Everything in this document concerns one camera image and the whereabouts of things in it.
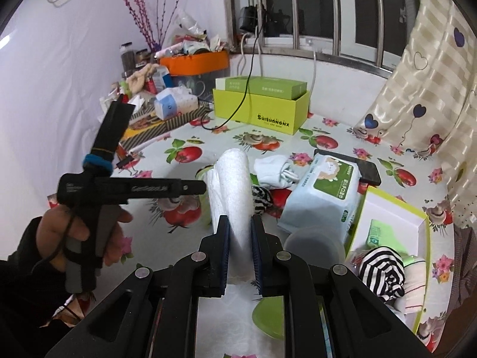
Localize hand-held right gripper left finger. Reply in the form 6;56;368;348
45;214;230;358

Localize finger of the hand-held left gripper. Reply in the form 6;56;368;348
169;179;208;197

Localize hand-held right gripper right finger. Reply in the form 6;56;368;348
250;214;435;358

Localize white towel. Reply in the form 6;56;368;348
207;148;255;281

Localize large zebra striped sock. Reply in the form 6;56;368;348
357;247;405;303

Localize white tray box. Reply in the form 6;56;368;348
344;186;433;344

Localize beige sock with red stitching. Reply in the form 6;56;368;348
400;259;428;313

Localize person's left forearm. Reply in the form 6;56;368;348
0;215;81;358

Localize person's left hand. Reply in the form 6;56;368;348
37;205;134;274

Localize small zebra striped sock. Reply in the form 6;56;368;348
250;184;275;216

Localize clear plastic lid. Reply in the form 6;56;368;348
284;227;346;270

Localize floral tablecloth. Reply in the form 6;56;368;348
47;114;458;358

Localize black yellow striped box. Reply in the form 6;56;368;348
118;100;214;150

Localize light green plastic dish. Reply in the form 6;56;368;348
251;299;288;341

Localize white sock bundle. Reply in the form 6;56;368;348
254;156;299;191

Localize wet wipes pack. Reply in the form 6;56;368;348
277;155;365;246

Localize blue white tissue pack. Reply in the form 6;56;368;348
154;86;199;121

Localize lime green cardboard box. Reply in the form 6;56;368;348
212;76;311;136

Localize clear plastic container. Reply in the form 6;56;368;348
171;70;217;98

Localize beige plush toy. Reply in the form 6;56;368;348
124;63;162;95

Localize orange box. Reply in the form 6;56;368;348
159;50;230;78

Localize dark glass jar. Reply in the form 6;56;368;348
120;42;136;80

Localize black phone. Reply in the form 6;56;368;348
314;149;382;186

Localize crumpled clear plastic bag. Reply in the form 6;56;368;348
174;7;206;38

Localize purple flower branches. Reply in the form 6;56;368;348
119;0;195;53

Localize black power adapter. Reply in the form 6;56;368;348
238;5;258;33

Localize dark plaid cloth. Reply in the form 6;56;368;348
447;226;477;329

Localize cream heart print curtain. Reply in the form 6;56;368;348
351;0;477;229

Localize metal window bars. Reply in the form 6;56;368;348
223;0;423;80

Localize black cable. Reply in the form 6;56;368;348
202;5;262;132

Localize white cable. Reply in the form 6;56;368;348
236;33;270;80

